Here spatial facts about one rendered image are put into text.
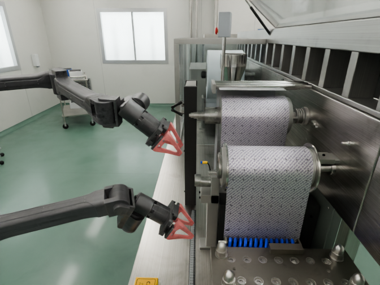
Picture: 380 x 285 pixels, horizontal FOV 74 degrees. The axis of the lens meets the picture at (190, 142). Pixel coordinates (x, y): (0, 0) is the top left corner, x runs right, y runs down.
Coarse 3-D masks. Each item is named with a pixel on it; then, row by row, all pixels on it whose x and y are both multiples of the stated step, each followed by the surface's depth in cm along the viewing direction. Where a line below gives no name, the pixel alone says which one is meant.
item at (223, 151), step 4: (224, 148) 75; (220, 152) 79; (224, 152) 73; (224, 156) 72; (312, 156) 71; (224, 160) 71; (224, 164) 71; (224, 168) 71; (224, 172) 71; (224, 176) 71; (220, 180) 78; (224, 180) 72; (312, 180) 71
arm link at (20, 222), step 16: (96, 192) 70; (112, 192) 70; (128, 192) 73; (32, 208) 67; (48, 208) 67; (64, 208) 67; (80, 208) 67; (96, 208) 67; (112, 208) 69; (0, 224) 64; (16, 224) 64; (32, 224) 66; (48, 224) 67; (0, 240) 65
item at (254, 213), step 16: (240, 192) 73; (256, 192) 72; (272, 192) 72; (288, 192) 72; (304, 192) 72; (240, 208) 75; (256, 208) 75; (272, 208) 74; (288, 208) 74; (304, 208) 74; (224, 224) 77; (240, 224) 77; (256, 224) 77; (272, 224) 77; (288, 224) 77
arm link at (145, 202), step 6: (138, 198) 73; (144, 198) 74; (150, 198) 75; (138, 204) 72; (144, 204) 73; (150, 204) 74; (138, 210) 73; (144, 210) 73; (150, 210) 73; (138, 216) 75; (144, 216) 74
